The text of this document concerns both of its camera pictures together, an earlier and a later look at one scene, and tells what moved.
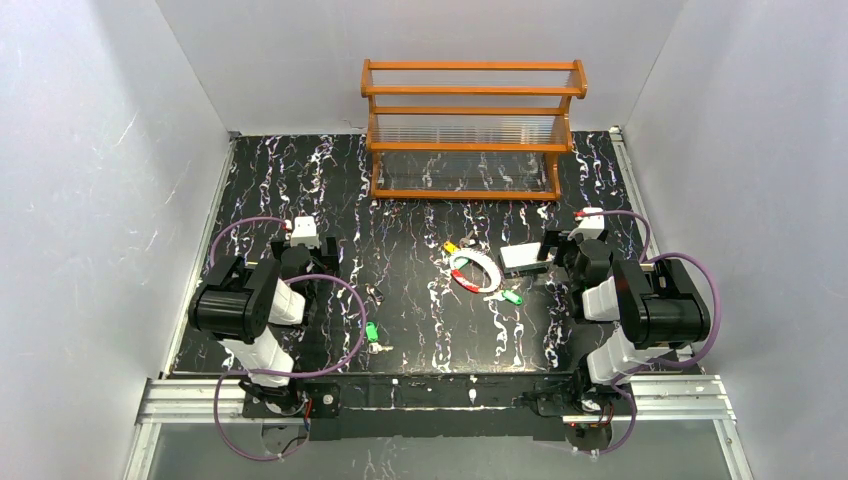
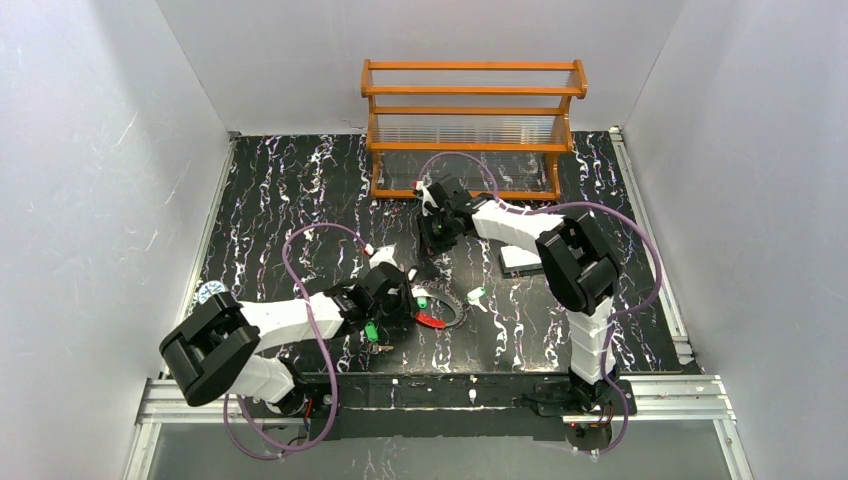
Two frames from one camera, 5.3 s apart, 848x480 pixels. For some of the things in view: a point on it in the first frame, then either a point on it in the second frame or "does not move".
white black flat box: x=523 y=258 does not move
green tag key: x=505 y=295 to x=474 y=295
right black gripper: x=561 y=245 to x=432 y=225
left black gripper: x=308 y=251 to x=403 y=302
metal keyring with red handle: x=488 y=263 to x=448 y=299
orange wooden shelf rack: x=482 y=129 does not move
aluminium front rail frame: x=661 y=399 does not move
